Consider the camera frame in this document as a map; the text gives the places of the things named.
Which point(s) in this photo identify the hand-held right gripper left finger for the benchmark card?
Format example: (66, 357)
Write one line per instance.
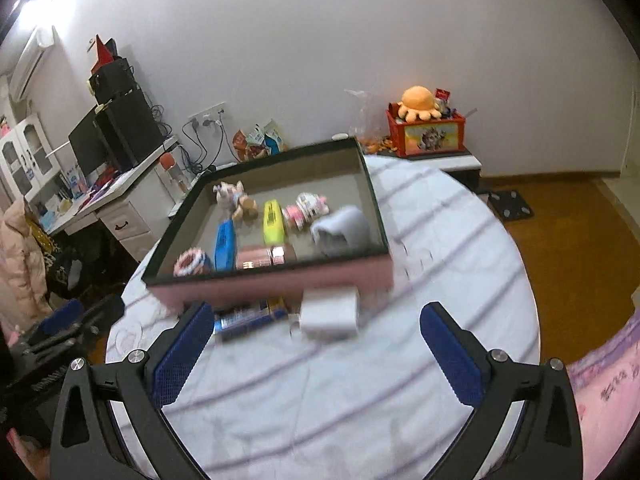
(182, 352)

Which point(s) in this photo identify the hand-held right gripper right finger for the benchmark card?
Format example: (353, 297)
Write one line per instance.
(450, 355)

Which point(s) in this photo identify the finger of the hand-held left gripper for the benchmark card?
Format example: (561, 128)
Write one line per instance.
(62, 316)
(102, 312)

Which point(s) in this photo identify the blue and yellow packet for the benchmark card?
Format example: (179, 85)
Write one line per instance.
(245, 320)

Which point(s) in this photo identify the blue tube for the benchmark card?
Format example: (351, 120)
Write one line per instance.
(225, 245)

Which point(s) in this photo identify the pink box with black rim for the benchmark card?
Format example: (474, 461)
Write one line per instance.
(280, 287)

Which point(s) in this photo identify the small white box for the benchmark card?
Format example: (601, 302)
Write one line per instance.
(330, 317)

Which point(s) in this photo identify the rose gold cylinder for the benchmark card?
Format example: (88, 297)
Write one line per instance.
(265, 257)

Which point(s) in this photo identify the yellow green bottle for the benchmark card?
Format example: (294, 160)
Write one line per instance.
(273, 222)

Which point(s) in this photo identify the pig figurine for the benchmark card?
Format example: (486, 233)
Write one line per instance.
(232, 195)

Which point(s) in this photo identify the pink white block cat toy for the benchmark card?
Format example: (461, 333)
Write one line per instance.
(305, 210)

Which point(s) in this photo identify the pink coat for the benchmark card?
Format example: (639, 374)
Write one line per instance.
(20, 260)

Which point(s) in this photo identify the pink building block figure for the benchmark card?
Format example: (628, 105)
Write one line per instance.
(192, 262)

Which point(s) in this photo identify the white desk with drawers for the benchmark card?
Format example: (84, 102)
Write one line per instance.
(130, 225)

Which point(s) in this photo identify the glass bottle with orange lid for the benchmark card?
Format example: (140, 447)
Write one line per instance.
(170, 167)

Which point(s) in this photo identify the white glass door cabinet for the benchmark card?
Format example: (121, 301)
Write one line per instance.
(22, 160)

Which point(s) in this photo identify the black bathroom scale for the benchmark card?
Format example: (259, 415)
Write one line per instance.
(510, 205)

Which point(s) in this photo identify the white plug adapter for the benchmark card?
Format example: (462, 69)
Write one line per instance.
(342, 232)

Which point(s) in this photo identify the pink printed bedsheet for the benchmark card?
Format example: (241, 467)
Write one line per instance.
(610, 390)

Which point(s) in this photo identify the black monitor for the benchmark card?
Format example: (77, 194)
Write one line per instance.
(90, 147)

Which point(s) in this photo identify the orange snack bag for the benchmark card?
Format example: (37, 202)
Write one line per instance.
(242, 147)

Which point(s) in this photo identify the red toy box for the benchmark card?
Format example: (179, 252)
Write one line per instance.
(430, 137)

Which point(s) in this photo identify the green white snack bag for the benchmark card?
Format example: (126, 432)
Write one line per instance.
(260, 137)

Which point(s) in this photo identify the blue snack bag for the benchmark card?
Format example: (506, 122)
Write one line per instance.
(276, 142)

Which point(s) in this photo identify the black box on tower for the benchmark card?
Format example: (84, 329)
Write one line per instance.
(110, 82)

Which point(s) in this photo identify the orange plush toy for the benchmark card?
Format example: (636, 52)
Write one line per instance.
(420, 102)

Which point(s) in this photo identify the white air conditioner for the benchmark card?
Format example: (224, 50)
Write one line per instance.
(30, 62)

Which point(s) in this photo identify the red triangular object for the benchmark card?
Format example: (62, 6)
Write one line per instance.
(102, 55)

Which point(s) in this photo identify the clear plastic bag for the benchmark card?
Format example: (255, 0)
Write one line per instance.
(365, 110)

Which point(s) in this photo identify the white wall socket panel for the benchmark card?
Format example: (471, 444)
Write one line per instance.
(206, 116)

